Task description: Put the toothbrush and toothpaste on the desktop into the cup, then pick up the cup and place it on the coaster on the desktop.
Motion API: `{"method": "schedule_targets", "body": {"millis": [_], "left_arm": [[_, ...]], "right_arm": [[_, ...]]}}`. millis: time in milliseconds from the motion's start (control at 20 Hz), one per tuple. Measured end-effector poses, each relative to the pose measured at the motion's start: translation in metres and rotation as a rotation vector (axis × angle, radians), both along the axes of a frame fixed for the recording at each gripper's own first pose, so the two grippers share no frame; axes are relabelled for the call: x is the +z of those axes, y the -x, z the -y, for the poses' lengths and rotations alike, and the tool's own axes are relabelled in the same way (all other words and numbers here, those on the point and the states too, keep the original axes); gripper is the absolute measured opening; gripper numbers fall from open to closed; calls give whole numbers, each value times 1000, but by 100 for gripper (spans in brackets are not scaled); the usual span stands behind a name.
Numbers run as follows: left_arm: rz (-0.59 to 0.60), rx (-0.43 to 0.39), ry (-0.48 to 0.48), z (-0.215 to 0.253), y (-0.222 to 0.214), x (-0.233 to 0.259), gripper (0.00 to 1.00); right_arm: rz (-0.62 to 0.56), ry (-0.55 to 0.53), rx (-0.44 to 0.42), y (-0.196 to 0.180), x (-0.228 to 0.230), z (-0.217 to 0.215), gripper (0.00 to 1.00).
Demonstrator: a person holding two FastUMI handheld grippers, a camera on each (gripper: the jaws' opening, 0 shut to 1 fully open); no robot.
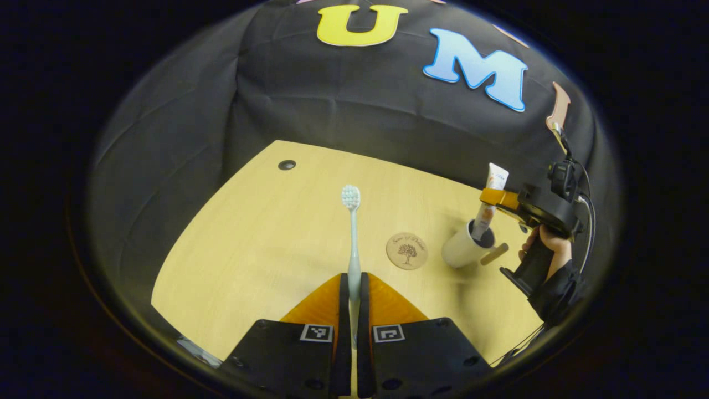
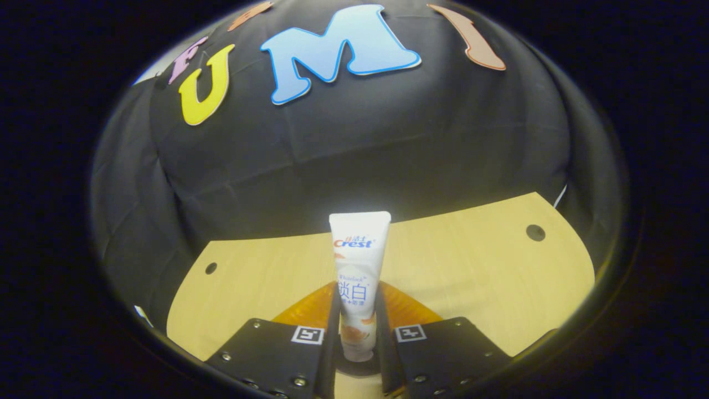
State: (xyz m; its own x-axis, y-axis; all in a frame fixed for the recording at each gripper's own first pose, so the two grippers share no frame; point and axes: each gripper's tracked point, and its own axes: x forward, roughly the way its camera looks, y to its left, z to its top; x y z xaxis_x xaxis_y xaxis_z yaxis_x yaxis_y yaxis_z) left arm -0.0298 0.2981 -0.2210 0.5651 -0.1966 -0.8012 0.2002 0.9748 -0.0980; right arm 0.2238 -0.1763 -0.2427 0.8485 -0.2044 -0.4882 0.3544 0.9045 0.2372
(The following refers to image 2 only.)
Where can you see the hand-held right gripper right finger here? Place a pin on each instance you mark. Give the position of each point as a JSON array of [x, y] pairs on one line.
[[385, 360]]

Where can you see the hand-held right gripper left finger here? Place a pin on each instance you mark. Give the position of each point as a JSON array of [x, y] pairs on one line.
[[331, 366]]

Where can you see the white toothpaste tube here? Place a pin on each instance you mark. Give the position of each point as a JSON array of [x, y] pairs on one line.
[[359, 266]]

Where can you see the black backdrop cloth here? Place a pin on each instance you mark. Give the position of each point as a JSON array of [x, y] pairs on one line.
[[388, 138]]

